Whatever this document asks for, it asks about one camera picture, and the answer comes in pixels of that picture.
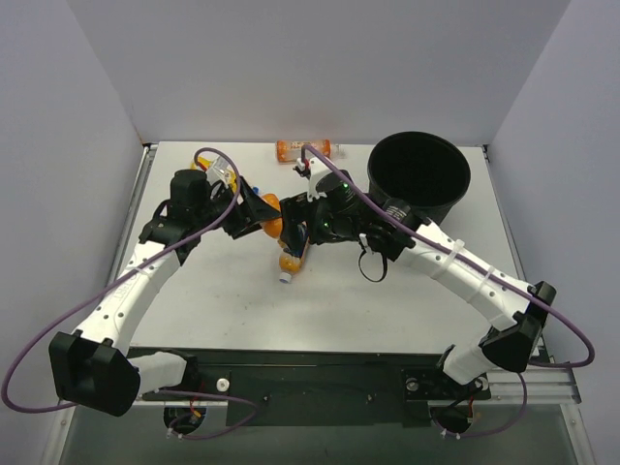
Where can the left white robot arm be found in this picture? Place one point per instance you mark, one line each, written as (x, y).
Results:
(91, 366)

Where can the yellow bottle blue cap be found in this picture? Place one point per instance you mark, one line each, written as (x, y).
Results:
(201, 161)

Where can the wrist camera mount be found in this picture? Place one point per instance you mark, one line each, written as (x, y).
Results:
(219, 170)
(312, 176)

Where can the orange bottle blue label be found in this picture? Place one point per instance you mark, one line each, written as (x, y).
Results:
(292, 259)

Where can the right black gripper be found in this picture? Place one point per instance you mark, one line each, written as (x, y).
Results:
(293, 219)

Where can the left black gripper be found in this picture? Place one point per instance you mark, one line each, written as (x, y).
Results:
(240, 213)

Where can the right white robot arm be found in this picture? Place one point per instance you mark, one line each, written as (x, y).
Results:
(513, 308)

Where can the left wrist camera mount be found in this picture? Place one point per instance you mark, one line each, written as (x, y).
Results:
(219, 170)

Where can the small orange juice bottle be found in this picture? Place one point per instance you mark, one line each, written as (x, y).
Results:
(272, 228)

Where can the black plastic bin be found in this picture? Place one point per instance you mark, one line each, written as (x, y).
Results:
(425, 171)

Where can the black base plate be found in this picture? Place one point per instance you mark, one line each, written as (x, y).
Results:
(328, 389)

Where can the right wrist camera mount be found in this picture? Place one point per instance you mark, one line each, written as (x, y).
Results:
(312, 176)

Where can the aluminium table frame rail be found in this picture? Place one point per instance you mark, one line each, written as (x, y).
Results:
(148, 153)

